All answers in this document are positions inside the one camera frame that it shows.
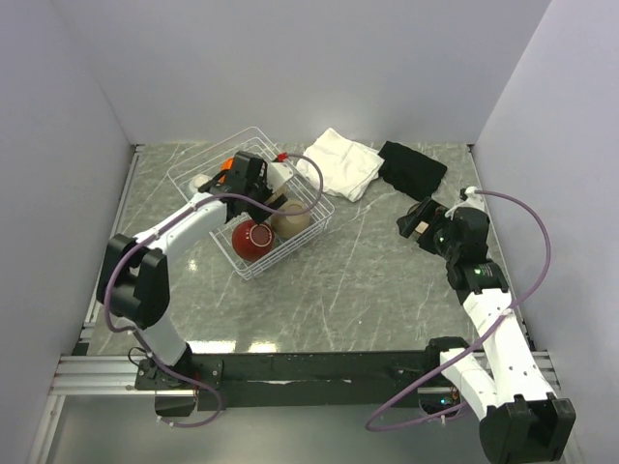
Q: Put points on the black base beam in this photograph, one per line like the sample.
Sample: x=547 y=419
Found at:
x=310 y=379

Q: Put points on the white folded cloth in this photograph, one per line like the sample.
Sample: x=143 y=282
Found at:
x=347 y=166

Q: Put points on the white wire dish rack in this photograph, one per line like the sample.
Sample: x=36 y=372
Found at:
x=254 y=141

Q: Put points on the red ceramic bowl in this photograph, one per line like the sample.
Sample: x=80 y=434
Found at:
x=251 y=241

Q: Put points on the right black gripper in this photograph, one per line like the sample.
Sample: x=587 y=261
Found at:
x=406 y=224

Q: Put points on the orange ceramic bowl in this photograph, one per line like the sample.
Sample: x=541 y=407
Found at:
x=226 y=166

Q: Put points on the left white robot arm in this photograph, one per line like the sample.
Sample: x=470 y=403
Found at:
x=134 y=280

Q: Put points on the dark brown striped bowl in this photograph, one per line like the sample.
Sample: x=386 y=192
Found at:
x=419 y=217

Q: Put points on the black folded cloth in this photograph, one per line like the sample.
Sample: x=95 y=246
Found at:
x=409 y=171

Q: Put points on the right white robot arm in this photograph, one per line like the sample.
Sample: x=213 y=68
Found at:
x=521 y=419

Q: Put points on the pale green ceramic bowl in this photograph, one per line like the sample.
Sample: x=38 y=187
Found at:
x=196 y=182

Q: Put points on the tan floral bowl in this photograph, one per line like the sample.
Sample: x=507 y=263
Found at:
x=287 y=227

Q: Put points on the aluminium frame rail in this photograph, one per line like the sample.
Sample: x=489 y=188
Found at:
x=83 y=375

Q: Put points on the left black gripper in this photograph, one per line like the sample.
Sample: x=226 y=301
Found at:
x=257 y=214

